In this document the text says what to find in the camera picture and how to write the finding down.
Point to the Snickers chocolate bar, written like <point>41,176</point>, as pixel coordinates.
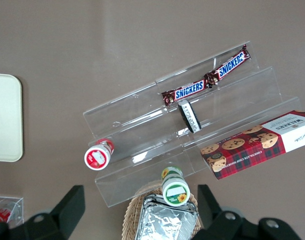
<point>188,91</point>
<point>227,66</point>

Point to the light wicker basket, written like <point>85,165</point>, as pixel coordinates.
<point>131,217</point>

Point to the aluminium foil container stack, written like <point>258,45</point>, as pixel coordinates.
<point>162,222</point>

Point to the cream plastic serving tray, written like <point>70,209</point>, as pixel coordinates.
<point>6,117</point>

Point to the red tartan Walkers cookie box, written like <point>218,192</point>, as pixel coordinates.
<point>255,147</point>

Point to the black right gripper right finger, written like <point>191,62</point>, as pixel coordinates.
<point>232,225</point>

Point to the red lid yoghurt cup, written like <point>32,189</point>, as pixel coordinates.
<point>97,157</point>

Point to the small black box white side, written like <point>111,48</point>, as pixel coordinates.
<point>191,116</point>

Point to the clear acrylic bottle rack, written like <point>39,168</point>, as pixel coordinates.
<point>16,207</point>

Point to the clear acrylic step stand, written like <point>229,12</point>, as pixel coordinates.
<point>147,140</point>

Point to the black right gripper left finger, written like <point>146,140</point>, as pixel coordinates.
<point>55,222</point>

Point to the green lid yoghurt cup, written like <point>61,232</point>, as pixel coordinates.
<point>175,191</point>

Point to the red cola bottle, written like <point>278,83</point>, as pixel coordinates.
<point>1,216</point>

